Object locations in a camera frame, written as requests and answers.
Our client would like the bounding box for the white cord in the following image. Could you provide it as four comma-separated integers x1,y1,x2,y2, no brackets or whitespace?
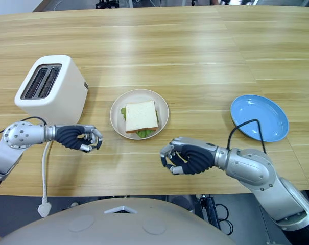
37,141,54,218

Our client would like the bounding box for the cream plate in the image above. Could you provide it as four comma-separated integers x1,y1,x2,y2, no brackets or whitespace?
109,88,170,140

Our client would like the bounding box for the black cable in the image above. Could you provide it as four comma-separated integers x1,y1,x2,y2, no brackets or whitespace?
0,116,47,138
227,119,268,155

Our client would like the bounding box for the bread slice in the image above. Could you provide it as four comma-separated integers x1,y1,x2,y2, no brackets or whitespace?
125,100,159,134

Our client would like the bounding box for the green lettuce leaf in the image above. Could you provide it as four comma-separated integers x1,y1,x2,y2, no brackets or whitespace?
120,107,159,139

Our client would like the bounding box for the blue plate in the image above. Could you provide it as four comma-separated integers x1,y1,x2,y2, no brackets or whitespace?
230,94,290,142

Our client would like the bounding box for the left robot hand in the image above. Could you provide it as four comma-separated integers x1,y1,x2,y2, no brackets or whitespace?
54,124,104,153

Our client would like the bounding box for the cream toaster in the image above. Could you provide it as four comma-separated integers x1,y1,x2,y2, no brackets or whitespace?
14,55,89,125

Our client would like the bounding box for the robot body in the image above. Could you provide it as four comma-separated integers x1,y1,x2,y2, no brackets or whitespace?
0,197,237,245

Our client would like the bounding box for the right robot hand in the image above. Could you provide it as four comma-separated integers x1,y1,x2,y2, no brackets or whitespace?
160,137,218,175

